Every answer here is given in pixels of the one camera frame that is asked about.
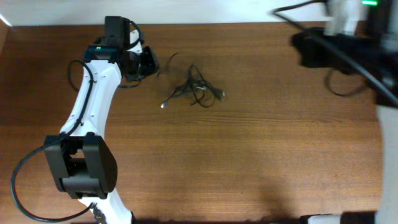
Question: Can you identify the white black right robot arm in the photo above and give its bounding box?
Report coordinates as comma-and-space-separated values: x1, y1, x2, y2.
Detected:
288, 1, 397, 223

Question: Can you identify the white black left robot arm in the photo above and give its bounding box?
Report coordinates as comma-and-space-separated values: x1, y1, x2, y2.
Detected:
44, 16, 159, 223

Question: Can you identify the black cable bundle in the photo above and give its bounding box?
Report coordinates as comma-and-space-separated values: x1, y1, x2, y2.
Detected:
156, 52, 226, 109

